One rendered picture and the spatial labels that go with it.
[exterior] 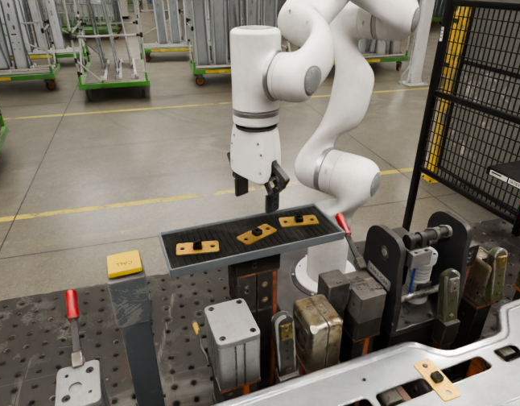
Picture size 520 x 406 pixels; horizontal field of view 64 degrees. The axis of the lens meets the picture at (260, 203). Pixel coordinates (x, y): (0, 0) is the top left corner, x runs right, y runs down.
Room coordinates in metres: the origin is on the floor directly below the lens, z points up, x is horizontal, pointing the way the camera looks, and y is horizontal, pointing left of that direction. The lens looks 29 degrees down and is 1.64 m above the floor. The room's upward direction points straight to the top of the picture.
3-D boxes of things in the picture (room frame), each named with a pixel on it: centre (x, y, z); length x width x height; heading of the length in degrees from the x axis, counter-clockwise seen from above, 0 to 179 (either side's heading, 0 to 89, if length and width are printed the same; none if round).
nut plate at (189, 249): (0.68, 0.12, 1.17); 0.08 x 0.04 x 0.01; 98
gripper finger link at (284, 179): (0.70, -0.02, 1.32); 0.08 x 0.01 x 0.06; 42
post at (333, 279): (0.67, -0.15, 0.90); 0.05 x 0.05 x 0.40; 21
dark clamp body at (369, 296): (0.68, -0.22, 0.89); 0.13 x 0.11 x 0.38; 21
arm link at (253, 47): (0.73, 0.00, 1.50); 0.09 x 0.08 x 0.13; 53
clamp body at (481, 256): (0.79, -0.52, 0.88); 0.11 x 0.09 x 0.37; 21
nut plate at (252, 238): (0.73, 0.01, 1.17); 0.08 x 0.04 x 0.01; 132
